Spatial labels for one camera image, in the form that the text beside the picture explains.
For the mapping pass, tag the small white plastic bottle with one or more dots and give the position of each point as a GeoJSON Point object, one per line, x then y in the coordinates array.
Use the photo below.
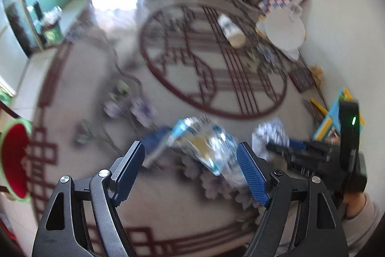
{"type": "Point", "coordinates": [231, 29]}

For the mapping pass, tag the white plastic jug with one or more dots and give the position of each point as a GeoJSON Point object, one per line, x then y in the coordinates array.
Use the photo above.
{"type": "Point", "coordinates": [284, 28]}

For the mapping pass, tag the white refrigerator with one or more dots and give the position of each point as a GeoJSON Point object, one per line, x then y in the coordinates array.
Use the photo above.
{"type": "Point", "coordinates": [12, 49]}

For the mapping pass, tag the yellow pencil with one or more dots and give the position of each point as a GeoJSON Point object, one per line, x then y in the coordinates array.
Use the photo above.
{"type": "Point", "coordinates": [318, 105]}

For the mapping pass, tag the plastic snack bag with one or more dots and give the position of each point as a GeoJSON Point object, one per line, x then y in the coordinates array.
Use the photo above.
{"type": "Point", "coordinates": [270, 132]}

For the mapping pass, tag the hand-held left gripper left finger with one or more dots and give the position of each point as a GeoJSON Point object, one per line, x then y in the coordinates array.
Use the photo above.
{"type": "Point", "coordinates": [130, 172]}

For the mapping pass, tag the green waste bin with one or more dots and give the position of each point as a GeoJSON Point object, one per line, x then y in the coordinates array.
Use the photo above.
{"type": "Point", "coordinates": [52, 26]}

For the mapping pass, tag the blue foil snack wrapper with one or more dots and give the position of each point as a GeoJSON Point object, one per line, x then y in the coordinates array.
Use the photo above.
{"type": "Point", "coordinates": [207, 145]}

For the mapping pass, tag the red bucket with green rim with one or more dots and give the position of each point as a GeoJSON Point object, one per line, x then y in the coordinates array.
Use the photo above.
{"type": "Point", "coordinates": [13, 160]}

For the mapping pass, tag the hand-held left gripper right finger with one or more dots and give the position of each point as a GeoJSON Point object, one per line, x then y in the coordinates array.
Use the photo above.
{"type": "Point", "coordinates": [252, 174]}

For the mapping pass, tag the colourful toy blocks box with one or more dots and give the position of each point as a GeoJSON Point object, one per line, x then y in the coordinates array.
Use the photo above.
{"type": "Point", "coordinates": [331, 120]}

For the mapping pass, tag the person's right forearm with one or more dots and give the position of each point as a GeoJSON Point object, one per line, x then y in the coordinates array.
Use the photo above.
{"type": "Point", "coordinates": [362, 221]}

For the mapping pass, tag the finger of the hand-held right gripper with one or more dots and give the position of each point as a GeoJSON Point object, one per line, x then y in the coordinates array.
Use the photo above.
{"type": "Point", "coordinates": [297, 160]}
{"type": "Point", "coordinates": [302, 145]}

